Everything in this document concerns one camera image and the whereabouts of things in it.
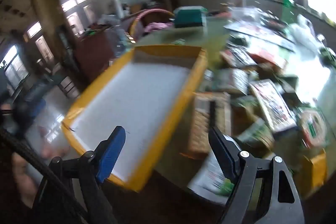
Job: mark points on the white milk snack packet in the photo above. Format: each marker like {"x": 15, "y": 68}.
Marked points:
{"x": 233, "y": 79}

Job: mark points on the yellow cardboard box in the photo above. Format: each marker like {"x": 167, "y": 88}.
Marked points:
{"x": 131, "y": 95}

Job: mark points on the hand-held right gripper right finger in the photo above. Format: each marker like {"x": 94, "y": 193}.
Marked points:
{"x": 225, "y": 158}

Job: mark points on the green tissue box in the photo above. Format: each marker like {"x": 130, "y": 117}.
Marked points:
{"x": 189, "y": 16}

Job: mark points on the pink yellow hoop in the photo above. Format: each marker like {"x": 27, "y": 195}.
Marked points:
{"x": 136, "y": 20}

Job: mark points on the round cracker packet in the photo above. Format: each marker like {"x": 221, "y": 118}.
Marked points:
{"x": 312, "y": 127}

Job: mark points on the person's left hand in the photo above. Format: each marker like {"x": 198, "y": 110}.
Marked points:
{"x": 26, "y": 179}

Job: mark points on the pink cloth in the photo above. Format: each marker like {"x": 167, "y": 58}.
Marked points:
{"x": 157, "y": 27}

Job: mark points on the green yellow snack packet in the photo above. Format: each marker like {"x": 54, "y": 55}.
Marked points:
{"x": 258, "y": 133}

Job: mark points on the white square cracker packet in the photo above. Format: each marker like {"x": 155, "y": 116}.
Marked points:
{"x": 273, "y": 106}

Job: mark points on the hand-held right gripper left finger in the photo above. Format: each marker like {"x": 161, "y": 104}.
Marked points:
{"x": 113, "y": 153}

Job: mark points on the orange cracker packet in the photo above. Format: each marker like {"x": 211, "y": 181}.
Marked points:
{"x": 207, "y": 124}

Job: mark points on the white green snack packet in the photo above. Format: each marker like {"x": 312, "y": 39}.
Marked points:
{"x": 212, "y": 176}

